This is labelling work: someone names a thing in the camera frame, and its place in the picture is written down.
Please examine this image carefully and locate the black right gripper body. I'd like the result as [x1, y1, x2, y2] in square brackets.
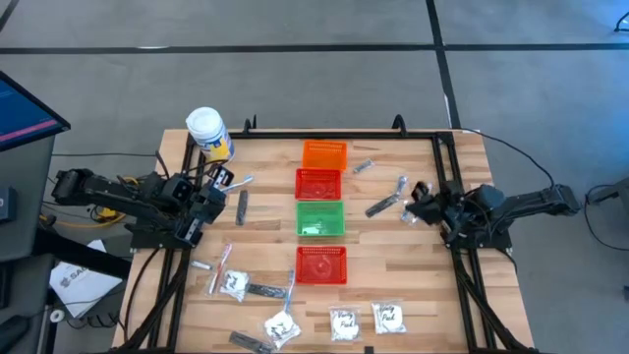
[429, 184, 463, 235]

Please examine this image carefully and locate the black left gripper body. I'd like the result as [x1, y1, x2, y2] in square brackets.
[189, 184, 227, 220]

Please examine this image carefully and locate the red toothbrush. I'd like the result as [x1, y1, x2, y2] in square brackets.
[206, 242, 234, 296]

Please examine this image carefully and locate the vanity pack swab bag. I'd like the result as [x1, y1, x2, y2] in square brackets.
[371, 300, 408, 336]
[218, 268, 251, 304]
[262, 309, 303, 351]
[327, 305, 364, 343]

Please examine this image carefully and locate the red plastic basket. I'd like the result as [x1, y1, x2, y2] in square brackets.
[295, 245, 348, 286]
[294, 167, 343, 202]

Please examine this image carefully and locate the white yellow wipes canister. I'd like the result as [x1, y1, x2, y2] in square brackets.
[185, 106, 236, 166]

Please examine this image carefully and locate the green plastic basket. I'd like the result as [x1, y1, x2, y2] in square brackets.
[295, 200, 346, 238]

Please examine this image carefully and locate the orange plastic basket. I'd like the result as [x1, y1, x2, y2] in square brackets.
[301, 140, 349, 172]

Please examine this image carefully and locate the black desk foot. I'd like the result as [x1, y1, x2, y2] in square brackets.
[31, 228, 133, 280]

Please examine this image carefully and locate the white printed booklet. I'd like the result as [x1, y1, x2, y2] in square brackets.
[48, 239, 124, 320]

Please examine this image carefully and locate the grey desk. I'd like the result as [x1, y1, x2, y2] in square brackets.
[0, 135, 56, 265]

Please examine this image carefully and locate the black desk device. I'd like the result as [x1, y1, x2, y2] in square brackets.
[0, 185, 17, 222]

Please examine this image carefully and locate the blue screen monitor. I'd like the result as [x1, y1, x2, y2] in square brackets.
[0, 71, 72, 152]

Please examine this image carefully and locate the black rounded device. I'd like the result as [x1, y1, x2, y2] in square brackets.
[0, 314, 31, 354]

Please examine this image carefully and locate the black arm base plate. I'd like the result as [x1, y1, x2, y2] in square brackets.
[128, 223, 203, 251]
[441, 210, 513, 251]

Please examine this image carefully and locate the black aluminium table frame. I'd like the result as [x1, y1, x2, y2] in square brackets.
[117, 113, 535, 354]

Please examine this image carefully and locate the yellow floor cable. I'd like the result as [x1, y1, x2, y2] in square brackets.
[38, 174, 143, 231]

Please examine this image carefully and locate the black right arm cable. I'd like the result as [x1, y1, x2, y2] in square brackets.
[459, 127, 556, 191]

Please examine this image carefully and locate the looped black floor cable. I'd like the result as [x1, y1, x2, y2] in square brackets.
[582, 184, 629, 253]

